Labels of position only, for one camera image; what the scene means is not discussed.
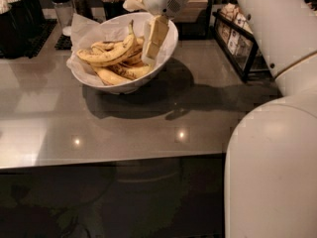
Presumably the middle yellow banana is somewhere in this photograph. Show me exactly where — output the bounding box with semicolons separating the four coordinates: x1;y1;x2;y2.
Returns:
123;46;143;65

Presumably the black container left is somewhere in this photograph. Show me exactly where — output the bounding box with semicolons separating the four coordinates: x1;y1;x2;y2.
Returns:
0;0;46;59

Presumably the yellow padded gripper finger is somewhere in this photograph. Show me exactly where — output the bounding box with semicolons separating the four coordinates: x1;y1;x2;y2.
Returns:
142;15;169;65

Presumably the black wire condiment rack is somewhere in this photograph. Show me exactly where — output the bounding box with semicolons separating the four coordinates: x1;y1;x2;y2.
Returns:
212;3;269;81

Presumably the black napkin holder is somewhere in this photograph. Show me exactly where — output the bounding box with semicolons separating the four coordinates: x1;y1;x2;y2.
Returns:
173;0;212;40

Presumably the front bottom yellow banana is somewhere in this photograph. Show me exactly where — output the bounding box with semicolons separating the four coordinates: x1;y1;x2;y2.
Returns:
92;66;130;85

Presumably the small black mat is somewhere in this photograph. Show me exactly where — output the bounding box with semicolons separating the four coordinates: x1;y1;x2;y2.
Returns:
54;35;72;51

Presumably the white bowl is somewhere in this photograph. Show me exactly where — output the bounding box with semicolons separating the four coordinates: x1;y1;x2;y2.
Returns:
69;11;179;95

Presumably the top spotted yellow banana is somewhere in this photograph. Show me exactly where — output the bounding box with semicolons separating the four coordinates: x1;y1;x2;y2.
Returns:
76;21;137;66

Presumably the upper right yellow banana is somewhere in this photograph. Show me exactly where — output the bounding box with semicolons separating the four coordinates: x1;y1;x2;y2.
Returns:
91;37;145;52

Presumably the glass shaker dark lid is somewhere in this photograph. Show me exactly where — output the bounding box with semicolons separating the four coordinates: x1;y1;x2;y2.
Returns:
52;0;73;37

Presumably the white paper bowl liner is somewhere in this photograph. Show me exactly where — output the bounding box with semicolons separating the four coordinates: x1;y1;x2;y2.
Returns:
65;12;175;87

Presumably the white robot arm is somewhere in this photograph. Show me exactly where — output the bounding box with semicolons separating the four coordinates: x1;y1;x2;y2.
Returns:
224;0;317;238

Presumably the black rubber mat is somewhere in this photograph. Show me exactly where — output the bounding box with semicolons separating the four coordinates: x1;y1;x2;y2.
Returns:
0;19;58;60

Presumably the dark pepper shaker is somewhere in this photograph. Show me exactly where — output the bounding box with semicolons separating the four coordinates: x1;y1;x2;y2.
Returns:
67;0;94;21

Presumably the right lower spotted banana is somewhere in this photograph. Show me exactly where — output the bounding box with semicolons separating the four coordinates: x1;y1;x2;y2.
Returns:
110;63;153;80

